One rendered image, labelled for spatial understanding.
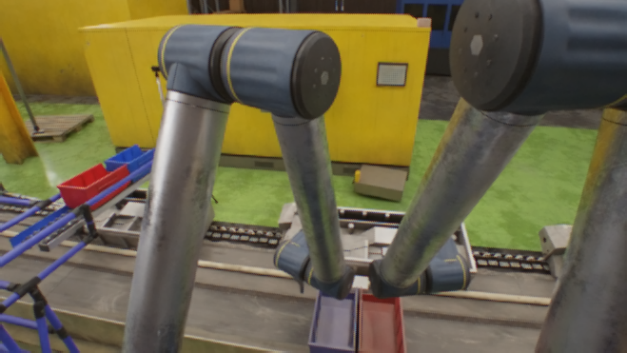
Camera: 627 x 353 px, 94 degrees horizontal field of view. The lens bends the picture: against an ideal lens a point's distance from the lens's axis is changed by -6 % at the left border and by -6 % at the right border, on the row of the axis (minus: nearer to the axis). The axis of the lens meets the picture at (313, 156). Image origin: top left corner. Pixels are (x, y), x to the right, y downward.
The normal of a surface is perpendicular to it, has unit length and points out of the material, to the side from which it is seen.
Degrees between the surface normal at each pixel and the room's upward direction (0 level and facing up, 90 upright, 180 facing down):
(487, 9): 90
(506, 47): 89
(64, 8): 90
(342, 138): 90
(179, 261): 80
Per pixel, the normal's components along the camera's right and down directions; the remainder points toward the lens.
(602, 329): -0.68, 0.25
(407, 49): -0.15, 0.47
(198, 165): 0.59, 0.22
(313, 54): 0.80, 0.18
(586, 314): -0.88, 0.17
